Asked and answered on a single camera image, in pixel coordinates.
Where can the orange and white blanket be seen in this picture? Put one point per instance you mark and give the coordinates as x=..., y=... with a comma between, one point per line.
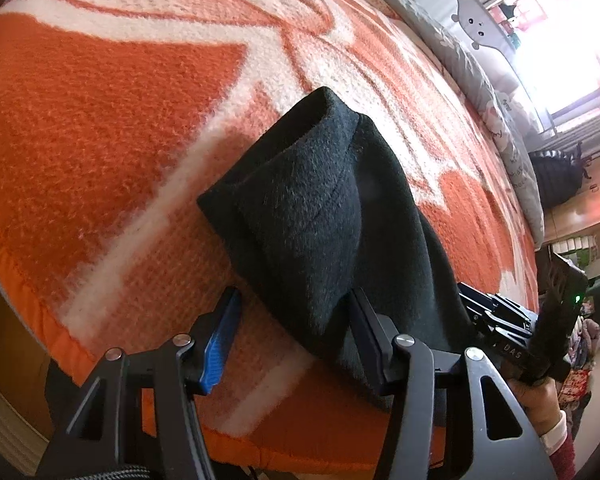
x=130, y=135

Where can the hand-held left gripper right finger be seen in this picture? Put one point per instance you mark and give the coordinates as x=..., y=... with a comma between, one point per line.
x=367, y=332

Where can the black bag on floor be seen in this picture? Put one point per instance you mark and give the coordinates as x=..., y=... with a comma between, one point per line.
x=555, y=177

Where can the wooden bed frame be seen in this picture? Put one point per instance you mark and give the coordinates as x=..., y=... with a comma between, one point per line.
x=5, y=385

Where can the person's right forearm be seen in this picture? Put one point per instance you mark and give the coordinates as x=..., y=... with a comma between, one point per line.
x=560, y=452

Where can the bright window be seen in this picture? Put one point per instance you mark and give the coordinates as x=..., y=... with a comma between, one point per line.
x=560, y=35

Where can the grey printed quilt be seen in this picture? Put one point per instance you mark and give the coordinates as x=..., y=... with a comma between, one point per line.
x=485, y=85

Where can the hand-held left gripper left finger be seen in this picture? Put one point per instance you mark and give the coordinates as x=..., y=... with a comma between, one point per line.
x=219, y=344

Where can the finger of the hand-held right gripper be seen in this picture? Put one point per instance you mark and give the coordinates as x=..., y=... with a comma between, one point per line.
x=500, y=305
x=490, y=335

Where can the black pants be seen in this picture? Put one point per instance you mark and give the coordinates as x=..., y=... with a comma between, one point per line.
x=325, y=220

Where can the pile of colourful clothes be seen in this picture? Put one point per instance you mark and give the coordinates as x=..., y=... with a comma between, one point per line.
x=582, y=360

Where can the person's right hand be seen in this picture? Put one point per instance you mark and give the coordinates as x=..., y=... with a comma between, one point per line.
x=532, y=402

